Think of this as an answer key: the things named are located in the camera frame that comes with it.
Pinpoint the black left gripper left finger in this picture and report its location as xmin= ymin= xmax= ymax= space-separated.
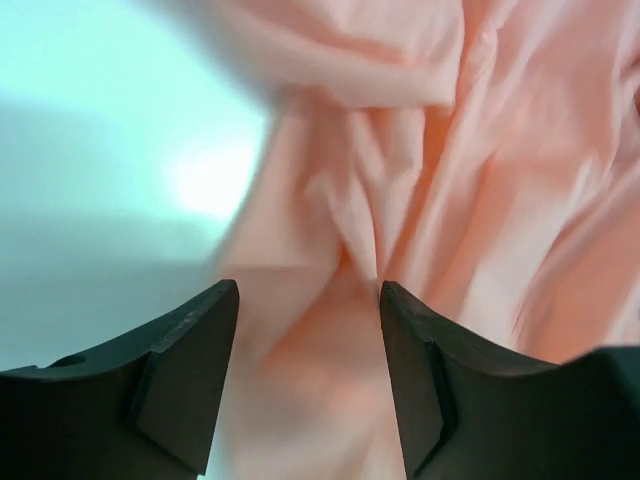
xmin=1 ymin=280 xmax=239 ymax=480

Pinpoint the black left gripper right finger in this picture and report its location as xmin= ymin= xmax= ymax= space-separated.
xmin=380 ymin=281 xmax=639 ymax=480

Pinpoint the salmon pink hooded jacket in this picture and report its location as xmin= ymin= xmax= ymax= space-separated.
xmin=213 ymin=1 xmax=639 ymax=479

